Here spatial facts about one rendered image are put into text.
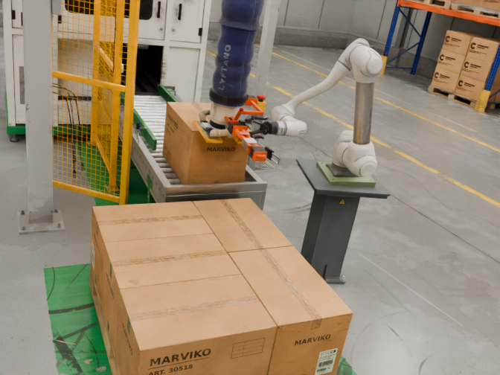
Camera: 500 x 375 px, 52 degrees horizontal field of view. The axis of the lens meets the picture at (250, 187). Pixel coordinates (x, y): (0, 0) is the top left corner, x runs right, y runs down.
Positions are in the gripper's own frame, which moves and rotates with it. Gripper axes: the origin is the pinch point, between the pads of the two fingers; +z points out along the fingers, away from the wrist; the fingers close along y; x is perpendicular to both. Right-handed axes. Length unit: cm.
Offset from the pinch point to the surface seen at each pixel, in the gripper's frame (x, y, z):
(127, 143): 95, 48, 43
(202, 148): 26.8, 23.9, 12.1
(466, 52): 478, 2, -673
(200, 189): 19, 49, 13
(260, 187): 19, 48, -29
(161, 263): -51, 54, 56
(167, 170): 60, 53, 23
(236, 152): 26.5, 26.2, -11.1
